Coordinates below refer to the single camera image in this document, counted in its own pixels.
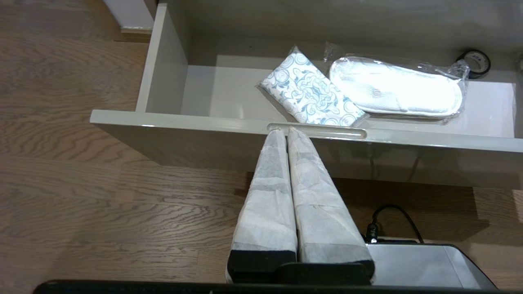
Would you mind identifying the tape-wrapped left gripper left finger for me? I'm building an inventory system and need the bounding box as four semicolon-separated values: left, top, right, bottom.
226;128;298;283

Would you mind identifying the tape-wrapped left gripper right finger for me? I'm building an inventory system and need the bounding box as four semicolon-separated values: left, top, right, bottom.
287;126;376;283

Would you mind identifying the grey glossy drawer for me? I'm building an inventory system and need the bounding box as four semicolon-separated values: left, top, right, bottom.
89;0;523;191

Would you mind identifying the silver robot base housing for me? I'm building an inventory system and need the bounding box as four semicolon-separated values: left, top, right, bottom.
365;241;498;289

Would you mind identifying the blue patterned tissue pack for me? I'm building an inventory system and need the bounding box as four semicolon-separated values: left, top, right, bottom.
256;45;369;127

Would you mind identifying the white slipper in plastic bag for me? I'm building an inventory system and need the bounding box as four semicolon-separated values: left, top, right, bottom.
324;41;471;125

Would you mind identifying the grey glossy low cabinet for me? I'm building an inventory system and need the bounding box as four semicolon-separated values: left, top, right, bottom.
167;0;523;45

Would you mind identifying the black tape roll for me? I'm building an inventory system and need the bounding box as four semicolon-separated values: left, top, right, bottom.
455;49;492;80

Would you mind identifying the black base cable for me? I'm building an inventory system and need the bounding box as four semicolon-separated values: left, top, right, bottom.
365;204;426;245

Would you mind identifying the white door frame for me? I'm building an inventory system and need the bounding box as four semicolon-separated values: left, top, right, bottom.
102;0;159;44

